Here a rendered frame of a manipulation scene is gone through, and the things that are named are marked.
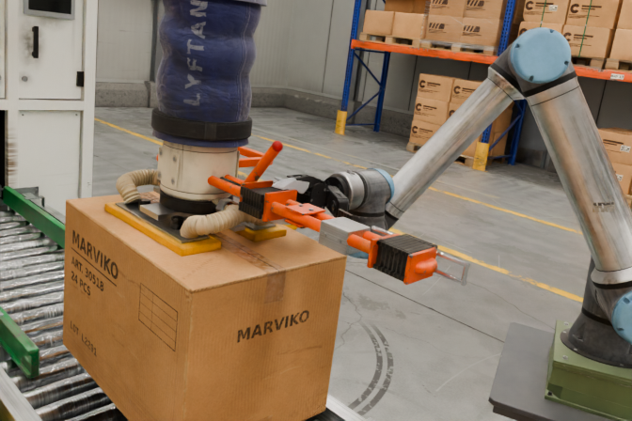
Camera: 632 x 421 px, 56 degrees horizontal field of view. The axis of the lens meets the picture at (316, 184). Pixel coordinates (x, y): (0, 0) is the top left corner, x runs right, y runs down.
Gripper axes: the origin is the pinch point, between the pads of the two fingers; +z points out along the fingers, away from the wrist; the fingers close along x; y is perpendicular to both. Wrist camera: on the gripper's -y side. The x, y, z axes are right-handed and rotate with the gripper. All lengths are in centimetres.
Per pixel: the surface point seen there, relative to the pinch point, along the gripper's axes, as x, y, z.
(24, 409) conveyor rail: -62, 46, 32
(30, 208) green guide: -58, 188, -21
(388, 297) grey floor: -121, 118, -217
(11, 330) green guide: -57, 78, 24
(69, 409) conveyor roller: -67, 48, 20
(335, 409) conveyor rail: -61, 2, -31
